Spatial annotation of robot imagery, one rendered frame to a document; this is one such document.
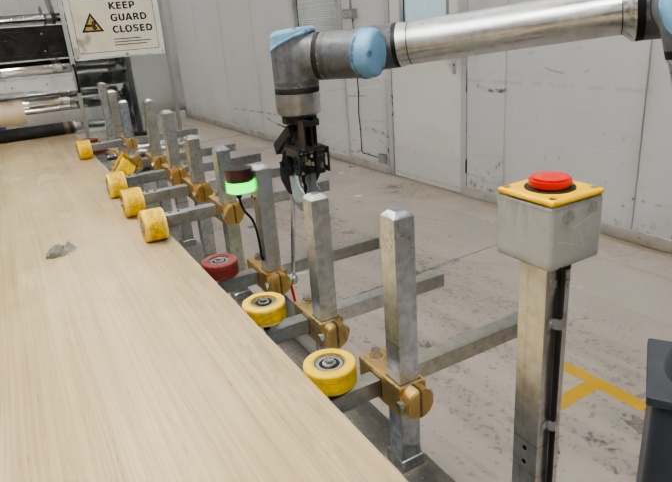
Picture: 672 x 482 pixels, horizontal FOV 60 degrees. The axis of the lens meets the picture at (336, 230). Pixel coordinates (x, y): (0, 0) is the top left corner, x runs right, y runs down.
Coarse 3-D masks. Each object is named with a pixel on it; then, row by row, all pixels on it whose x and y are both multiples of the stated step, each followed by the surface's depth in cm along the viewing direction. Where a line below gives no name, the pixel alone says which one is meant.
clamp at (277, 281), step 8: (248, 264) 137; (256, 264) 134; (264, 272) 129; (272, 272) 129; (280, 272) 129; (264, 280) 130; (272, 280) 127; (280, 280) 128; (288, 280) 129; (264, 288) 131; (272, 288) 127; (280, 288) 128; (288, 288) 129
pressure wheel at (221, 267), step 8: (216, 256) 130; (224, 256) 131; (232, 256) 130; (208, 264) 126; (216, 264) 126; (224, 264) 126; (232, 264) 126; (208, 272) 126; (216, 272) 125; (224, 272) 125; (232, 272) 127; (216, 280) 126; (224, 280) 129
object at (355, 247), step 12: (360, 240) 146; (372, 240) 146; (336, 252) 142; (348, 252) 144; (360, 252) 145; (288, 264) 136; (300, 264) 138; (240, 276) 131; (252, 276) 132; (228, 288) 130; (240, 288) 131
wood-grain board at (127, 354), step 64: (0, 192) 204; (64, 192) 197; (0, 256) 142; (64, 256) 139; (128, 256) 136; (0, 320) 109; (64, 320) 107; (128, 320) 106; (192, 320) 104; (0, 384) 89; (64, 384) 88; (128, 384) 86; (192, 384) 85; (256, 384) 84; (0, 448) 75; (64, 448) 74; (128, 448) 73; (192, 448) 72; (256, 448) 71; (320, 448) 70
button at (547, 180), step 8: (536, 176) 56; (544, 176) 56; (552, 176) 56; (560, 176) 55; (568, 176) 55; (536, 184) 55; (544, 184) 54; (552, 184) 54; (560, 184) 54; (568, 184) 54
